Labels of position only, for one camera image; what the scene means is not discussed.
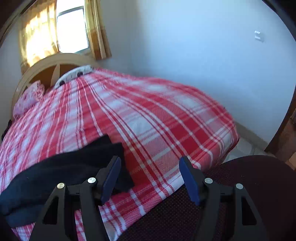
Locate red white plaid bedspread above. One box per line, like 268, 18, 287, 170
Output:
1, 68, 239, 240

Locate white patterned pillow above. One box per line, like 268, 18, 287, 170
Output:
53, 65, 94, 89

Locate window behind bed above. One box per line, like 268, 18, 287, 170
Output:
56, 0, 89, 53

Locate yellow curtain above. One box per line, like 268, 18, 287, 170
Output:
18, 1, 111, 73

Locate pink floral pillow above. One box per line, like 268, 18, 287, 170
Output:
13, 80, 45, 120

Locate white wall switch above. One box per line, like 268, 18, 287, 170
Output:
254, 31, 264, 42

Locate black pants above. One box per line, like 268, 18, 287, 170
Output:
1, 135, 134, 228

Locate person's dark red clothing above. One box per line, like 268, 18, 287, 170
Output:
119, 155, 295, 240

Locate wooden door frame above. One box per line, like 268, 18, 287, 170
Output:
265, 91, 295, 162

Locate cream wooden headboard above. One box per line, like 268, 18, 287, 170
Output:
11, 53, 99, 120

